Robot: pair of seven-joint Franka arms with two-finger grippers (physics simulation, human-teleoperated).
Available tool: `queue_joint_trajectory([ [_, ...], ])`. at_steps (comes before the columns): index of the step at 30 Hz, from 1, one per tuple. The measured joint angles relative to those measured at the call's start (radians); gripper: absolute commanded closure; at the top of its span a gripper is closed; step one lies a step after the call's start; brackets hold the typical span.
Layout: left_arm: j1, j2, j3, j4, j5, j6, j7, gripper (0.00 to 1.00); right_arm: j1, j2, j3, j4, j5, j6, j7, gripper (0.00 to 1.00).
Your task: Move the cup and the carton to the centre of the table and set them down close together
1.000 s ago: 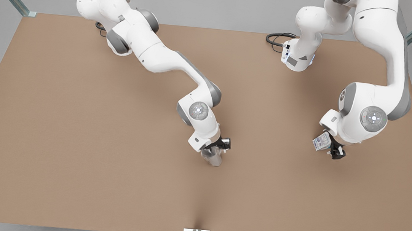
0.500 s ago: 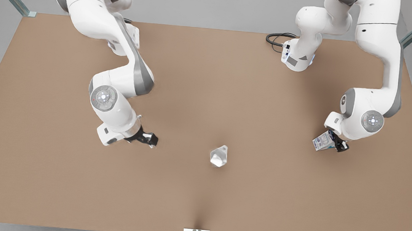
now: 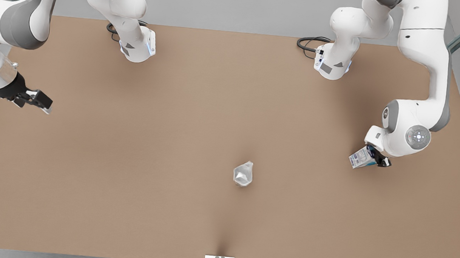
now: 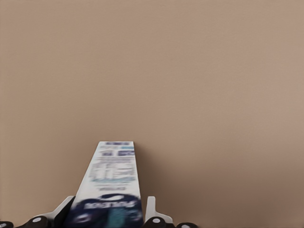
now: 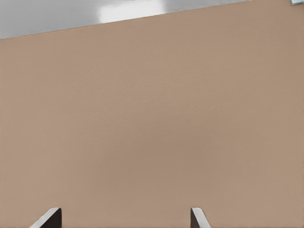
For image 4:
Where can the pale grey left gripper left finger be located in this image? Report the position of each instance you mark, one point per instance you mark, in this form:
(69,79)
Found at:
(62,210)

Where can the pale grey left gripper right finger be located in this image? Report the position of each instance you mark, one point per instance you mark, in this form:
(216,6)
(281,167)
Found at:
(152,209)

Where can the white and blue printed box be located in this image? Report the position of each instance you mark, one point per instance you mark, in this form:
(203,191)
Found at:
(111,180)

